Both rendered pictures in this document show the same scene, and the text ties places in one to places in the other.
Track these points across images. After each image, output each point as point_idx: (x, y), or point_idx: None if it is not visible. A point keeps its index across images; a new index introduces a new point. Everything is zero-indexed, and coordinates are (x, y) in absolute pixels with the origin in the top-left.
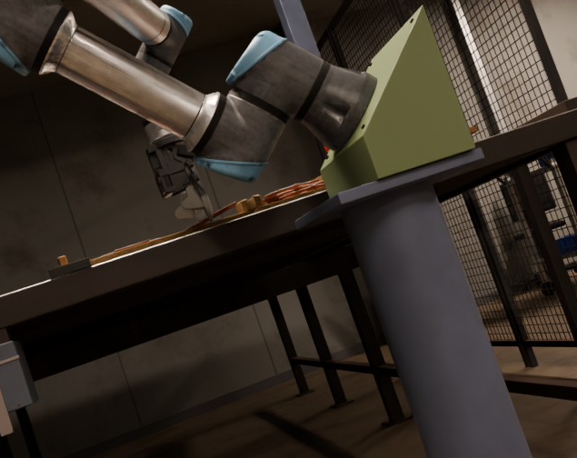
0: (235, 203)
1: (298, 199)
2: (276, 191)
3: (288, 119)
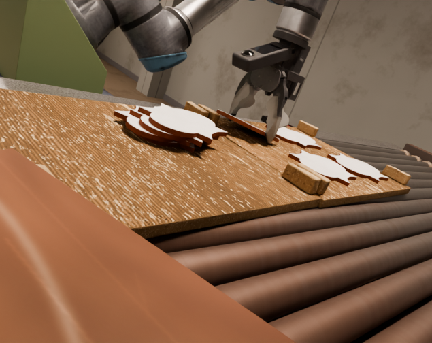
0: (221, 112)
1: (134, 99)
2: (188, 111)
3: (120, 27)
